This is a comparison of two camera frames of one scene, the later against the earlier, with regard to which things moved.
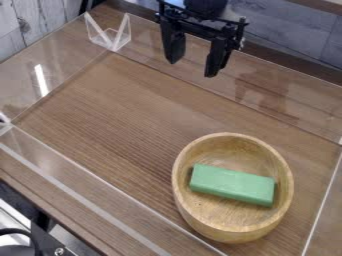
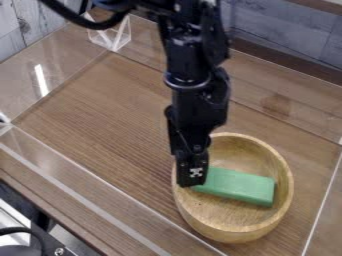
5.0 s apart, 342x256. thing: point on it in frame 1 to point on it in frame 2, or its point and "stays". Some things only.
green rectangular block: [255, 189] stays
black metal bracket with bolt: [48, 245] stays
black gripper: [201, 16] to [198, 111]
